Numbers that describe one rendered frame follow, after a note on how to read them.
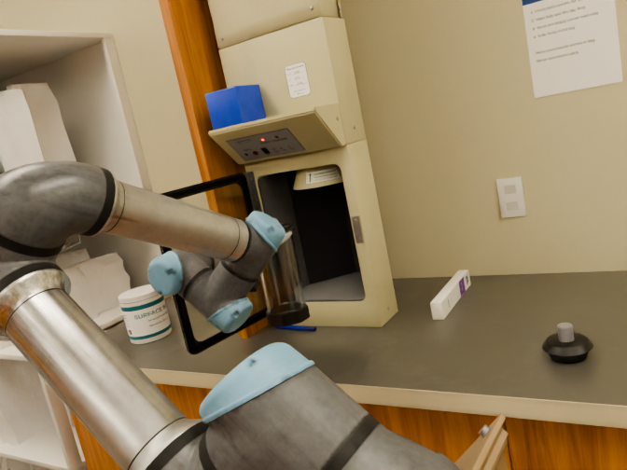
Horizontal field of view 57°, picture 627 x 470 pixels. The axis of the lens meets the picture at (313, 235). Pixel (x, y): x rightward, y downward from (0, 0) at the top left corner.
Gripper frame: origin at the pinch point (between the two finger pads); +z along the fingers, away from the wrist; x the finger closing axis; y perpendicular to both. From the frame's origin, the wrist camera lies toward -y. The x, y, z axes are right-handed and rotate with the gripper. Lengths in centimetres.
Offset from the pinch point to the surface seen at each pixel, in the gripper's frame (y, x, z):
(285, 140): 21.2, -1.5, 11.9
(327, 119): 23.9, -14.0, 11.4
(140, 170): 21, 102, 58
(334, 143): 18.3, -12.7, 14.9
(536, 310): -30, -49, 31
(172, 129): 34, 83, 62
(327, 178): 9.6, -4.9, 22.0
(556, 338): -26, -58, 6
